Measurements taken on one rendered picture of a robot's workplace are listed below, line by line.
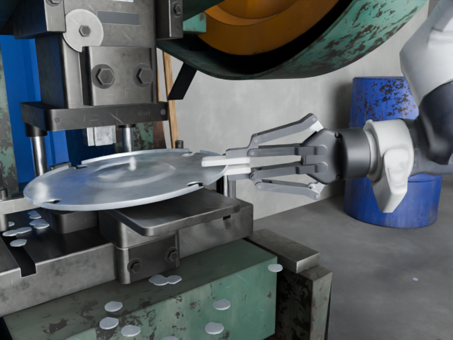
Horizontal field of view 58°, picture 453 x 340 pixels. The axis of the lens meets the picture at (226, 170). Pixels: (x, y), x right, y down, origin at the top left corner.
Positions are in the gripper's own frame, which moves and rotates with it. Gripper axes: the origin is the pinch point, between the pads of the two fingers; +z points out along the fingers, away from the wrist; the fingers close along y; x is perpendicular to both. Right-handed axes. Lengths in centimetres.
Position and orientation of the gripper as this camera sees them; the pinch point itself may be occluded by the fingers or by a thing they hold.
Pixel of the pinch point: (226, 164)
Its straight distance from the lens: 61.0
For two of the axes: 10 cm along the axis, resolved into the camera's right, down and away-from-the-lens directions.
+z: -10.0, 0.9, 0.2
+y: -0.9, -9.6, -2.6
